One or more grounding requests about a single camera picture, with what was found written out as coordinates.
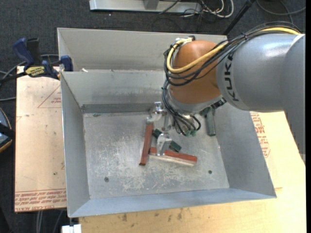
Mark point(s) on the pale flat block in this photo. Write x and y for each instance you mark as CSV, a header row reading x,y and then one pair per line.
x,y
170,159

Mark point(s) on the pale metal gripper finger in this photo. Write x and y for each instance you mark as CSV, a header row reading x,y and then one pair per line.
x,y
158,107
162,143

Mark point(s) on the brown cardboard board, red print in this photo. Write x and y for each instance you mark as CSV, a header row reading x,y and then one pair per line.
x,y
36,142

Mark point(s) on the grey metal bin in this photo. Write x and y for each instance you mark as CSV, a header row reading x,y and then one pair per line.
x,y
121,154

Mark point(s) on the dark green flat block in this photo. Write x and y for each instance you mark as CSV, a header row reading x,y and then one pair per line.
x,y
175,146

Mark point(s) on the red-brown flat block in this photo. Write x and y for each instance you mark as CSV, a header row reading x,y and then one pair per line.
x,y
147,144
181,155

